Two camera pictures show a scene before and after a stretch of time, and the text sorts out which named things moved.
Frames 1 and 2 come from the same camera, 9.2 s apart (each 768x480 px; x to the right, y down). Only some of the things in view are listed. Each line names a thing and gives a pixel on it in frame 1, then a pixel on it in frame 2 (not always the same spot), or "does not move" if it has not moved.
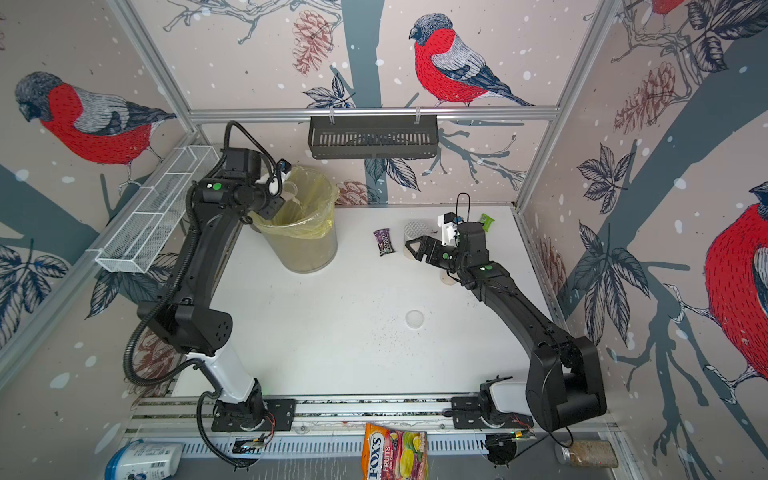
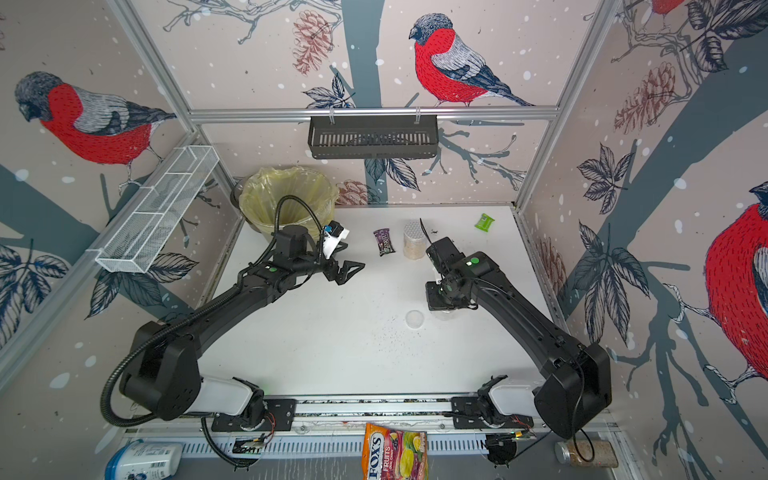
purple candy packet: x=385 y=243 does not move
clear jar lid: x=415 y=319 does not move
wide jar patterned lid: x=414 y=229 does not move
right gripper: x=428 y=244 to x=434 y=301
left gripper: x=273 y=210 to x=333 y=275
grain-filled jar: x=587 y=453 does not move
